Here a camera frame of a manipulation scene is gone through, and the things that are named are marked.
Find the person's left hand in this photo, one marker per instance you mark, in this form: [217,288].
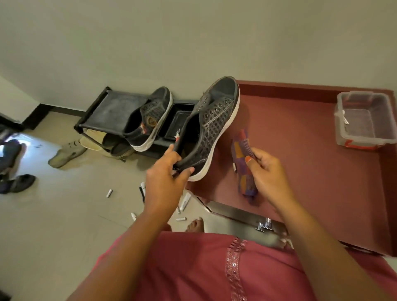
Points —
[162,186]

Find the person's right hand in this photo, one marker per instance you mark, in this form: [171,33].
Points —
[270,180]

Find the small tubes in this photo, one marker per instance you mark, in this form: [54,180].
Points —
[185,201]

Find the purple orange checked cloth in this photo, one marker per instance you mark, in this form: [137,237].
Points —
[243,149]

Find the white dropper bottle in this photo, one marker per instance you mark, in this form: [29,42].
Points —
[133,216]

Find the red tray table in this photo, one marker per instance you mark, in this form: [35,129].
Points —
[325,180]

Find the dark grey sneaker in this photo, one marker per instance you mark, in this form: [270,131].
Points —
[149,121]
[211,124]

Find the black shoe rack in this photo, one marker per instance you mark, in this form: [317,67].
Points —
[111,111]

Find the clear plastic box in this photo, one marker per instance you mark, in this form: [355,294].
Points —
[366,118]

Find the person's right forearm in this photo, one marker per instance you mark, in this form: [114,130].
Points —
[325,257]

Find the person's left foot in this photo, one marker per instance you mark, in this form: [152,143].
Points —
[195,224]

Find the black shoe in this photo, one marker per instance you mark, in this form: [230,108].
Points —
[18,183]

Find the black plastic tray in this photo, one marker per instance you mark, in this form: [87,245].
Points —
[176,119]

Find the beige slipper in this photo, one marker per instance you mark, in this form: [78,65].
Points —
[93,139]

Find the pink embroidered tunic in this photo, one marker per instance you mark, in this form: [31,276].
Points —
[217,269]

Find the grey green clog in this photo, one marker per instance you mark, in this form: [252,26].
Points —
[66,153]

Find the dark blue slipper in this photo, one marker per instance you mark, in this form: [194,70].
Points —
[9,155]

